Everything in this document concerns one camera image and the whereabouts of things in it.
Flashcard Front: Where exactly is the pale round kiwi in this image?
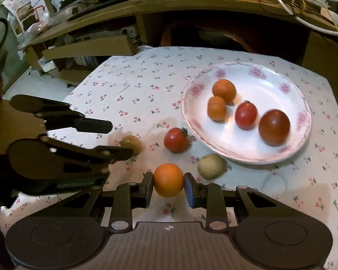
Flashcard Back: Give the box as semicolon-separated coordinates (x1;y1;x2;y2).
197;154;227;180

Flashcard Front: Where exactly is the brown kiwi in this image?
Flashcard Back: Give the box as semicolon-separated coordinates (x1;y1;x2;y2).
119;135;142;155

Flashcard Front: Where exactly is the large orange tangerine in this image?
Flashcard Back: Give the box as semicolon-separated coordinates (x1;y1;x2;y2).
154;163;184;198

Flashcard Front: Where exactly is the round red stemmed tomato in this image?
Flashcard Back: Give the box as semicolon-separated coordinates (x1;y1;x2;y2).
164;127;190;153

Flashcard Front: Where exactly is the oval red tomato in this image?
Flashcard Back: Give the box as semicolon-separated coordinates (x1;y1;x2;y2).
235;101;258;131

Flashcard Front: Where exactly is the small orange tangerine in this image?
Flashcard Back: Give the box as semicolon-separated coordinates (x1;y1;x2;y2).
207;96;226;121

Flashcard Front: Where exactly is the large dark red tomato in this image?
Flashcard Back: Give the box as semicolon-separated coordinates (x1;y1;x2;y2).
258;109;291;146

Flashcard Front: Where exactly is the oval orange tangerine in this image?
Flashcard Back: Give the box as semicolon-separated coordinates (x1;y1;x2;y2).
212;79;237;105

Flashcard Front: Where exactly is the cherry print tablecloth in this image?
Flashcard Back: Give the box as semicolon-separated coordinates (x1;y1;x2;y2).
51;47;338;269

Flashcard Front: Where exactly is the white floral plate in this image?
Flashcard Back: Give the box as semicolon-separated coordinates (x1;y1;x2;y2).
181;62;312;164

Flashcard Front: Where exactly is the wooden tv cabinet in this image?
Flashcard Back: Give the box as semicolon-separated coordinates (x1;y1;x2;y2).
23;0;338;85

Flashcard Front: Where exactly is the white cable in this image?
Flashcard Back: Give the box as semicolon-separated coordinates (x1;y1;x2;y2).
265;0;338;36

